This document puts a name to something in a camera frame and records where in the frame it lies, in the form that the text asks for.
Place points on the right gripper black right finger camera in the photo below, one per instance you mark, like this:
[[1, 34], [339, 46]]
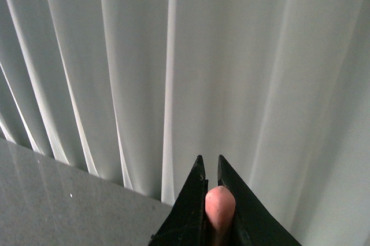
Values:
[[252, 223]]

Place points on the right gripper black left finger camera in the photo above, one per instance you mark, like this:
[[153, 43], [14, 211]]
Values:
[[186, 222]]

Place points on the white pleated curtain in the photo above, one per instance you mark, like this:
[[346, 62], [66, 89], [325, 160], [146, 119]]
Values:
[[133, 90]]

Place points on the pink chopstick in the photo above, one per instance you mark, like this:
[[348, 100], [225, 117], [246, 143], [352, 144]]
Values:
[[219, 207]]

